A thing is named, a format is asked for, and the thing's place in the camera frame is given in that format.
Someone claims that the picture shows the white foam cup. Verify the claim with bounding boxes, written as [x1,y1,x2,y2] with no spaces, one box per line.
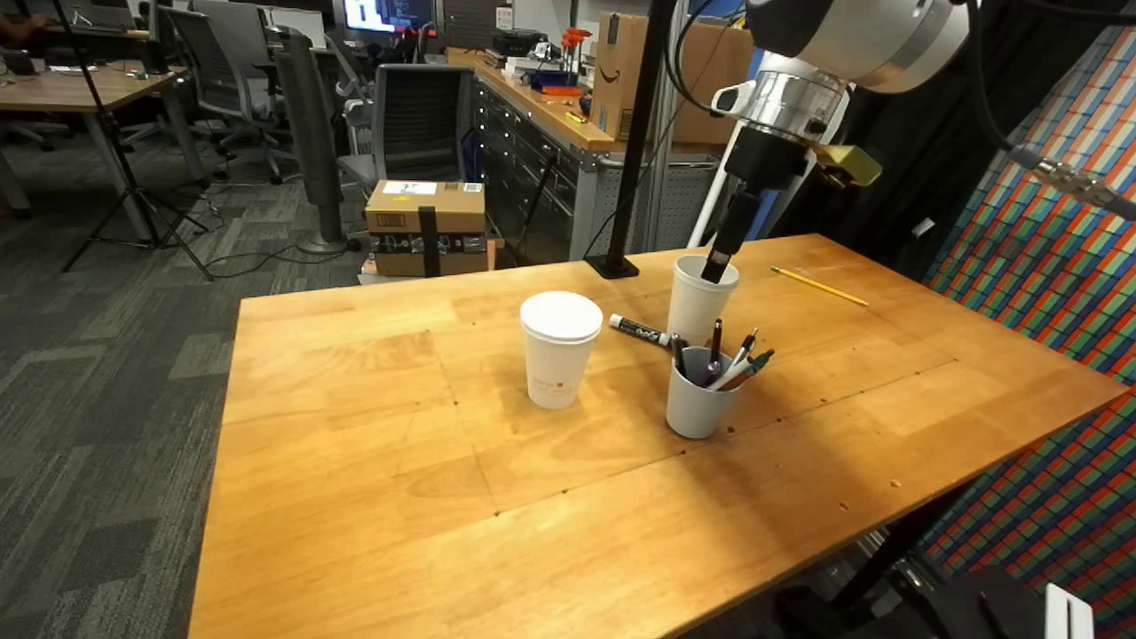
[664,250,743,351]
[516,288,608,413]

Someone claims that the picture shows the grey office chair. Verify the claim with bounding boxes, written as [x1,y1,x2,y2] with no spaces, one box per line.
[162,3,288,181]

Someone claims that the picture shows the black mesh office chair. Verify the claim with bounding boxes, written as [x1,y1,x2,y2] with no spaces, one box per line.
[372,62,475,184]

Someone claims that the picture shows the yellow pencil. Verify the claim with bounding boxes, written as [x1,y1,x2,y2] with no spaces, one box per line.
[769,263,874,312]

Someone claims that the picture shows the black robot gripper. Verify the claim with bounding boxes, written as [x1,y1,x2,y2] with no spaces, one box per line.
[698,122,823,284]

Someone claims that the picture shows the lit computer monitor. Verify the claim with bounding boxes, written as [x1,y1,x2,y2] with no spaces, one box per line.
[342,0,440,35]

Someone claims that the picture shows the black tripod stand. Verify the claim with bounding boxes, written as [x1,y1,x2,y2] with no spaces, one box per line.
[48,0,216,281]

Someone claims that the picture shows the black curtain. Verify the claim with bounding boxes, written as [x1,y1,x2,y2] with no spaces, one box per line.
[814,68,1068,281]

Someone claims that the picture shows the grey floor column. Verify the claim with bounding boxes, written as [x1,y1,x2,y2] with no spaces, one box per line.
[278,29,348,256]

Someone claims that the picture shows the small white pen holder cup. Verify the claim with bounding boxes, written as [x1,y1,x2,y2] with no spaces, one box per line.
[664,346,743,445]

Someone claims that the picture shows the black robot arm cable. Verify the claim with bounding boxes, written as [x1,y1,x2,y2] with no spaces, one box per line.
[969,0,1136,223]

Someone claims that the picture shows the large cardboard shipping box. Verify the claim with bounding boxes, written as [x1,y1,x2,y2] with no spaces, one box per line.
[585,12,760,151]

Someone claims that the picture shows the black white device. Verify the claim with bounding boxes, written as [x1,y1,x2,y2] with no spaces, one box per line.
[774,528,1097,639]

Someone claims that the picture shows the black pole with base plate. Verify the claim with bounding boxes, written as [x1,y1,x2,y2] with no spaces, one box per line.
[582,0,679,284]

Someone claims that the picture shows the wooden office desk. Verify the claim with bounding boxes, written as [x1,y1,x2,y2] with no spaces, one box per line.
[0,65,191,217]

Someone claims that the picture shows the white and blue boards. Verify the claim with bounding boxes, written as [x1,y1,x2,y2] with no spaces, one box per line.
[687,139,819,252]

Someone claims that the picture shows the green tipped pen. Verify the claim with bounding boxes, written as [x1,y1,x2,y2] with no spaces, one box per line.
[723,346,779,392]

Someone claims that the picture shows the black marker white label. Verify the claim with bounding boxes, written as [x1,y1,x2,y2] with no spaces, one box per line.
[608,312,690,357]

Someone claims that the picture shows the colourful patterned wall panel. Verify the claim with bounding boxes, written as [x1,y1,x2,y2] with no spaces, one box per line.
[916,23,1136,639]

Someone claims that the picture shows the grey white pen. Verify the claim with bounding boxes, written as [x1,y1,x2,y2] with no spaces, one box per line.
[714,332,760,386]

